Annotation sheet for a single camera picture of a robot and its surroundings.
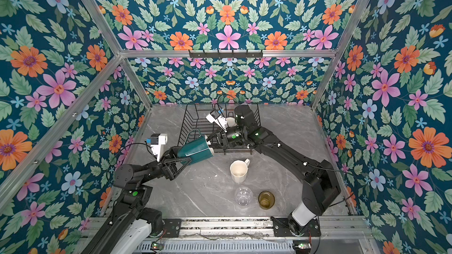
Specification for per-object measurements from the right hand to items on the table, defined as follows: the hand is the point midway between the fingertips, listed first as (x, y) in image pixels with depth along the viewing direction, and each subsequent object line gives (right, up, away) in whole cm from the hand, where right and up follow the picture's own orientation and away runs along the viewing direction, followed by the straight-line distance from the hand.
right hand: (204, 143), depth 64 cm
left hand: (-3, -3, -7) cm, 9 cm away
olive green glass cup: (+26, -28, +16) cm, 41 cm away
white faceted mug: (+13, -16, +22) cm, 30 cm away
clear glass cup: (+15, -27, +18) cm, 36 cm away
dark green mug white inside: (-1, -1, -8) cm, 8 cm away
